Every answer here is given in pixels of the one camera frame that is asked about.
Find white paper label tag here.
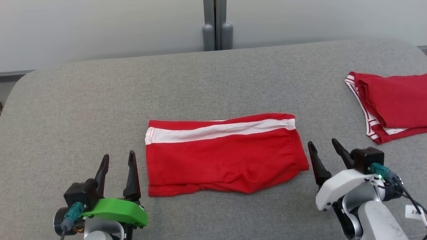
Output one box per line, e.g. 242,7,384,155
405,205,427,226

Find grey partition frame post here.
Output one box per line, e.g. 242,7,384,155
203,0,233,51

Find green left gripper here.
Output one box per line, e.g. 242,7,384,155
82,151,148,228

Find right arm cable teal plug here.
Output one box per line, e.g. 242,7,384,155
370,163,427,217

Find red shorts with white stripe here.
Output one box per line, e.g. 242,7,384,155
145,113,310,197

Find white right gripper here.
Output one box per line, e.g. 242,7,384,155
308,138,384,211

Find red Bulls basketball jersey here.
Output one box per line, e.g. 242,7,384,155
345,71,427,144

